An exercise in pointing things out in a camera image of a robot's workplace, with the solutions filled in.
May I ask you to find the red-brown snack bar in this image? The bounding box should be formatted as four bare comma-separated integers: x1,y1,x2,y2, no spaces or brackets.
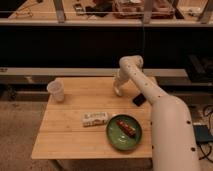
116,120,136,137

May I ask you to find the dark device on shelf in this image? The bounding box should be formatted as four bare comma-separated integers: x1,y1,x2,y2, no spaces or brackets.
73,3,85,15

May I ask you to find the blue box on floor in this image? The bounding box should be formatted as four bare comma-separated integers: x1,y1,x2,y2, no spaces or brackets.
193,125,213,144

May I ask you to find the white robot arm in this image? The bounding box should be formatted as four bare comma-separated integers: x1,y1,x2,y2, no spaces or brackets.
113,55,201,171

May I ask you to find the tray with items on shelf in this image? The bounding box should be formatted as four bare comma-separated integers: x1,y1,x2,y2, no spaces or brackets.
112,0,175,19

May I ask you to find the wooden table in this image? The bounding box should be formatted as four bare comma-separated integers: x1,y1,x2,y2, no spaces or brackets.
32,77,152,159

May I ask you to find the green plate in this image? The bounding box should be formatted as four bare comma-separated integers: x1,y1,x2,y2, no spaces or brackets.
106,114,142,151

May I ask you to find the white snack package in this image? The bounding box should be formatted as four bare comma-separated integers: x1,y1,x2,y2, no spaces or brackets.
82,112,109,127

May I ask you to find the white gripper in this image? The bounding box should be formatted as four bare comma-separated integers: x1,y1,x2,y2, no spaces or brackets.
113,69,129,87

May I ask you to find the black rectangular block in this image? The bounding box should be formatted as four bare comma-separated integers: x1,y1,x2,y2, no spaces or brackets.
132,93,146,107

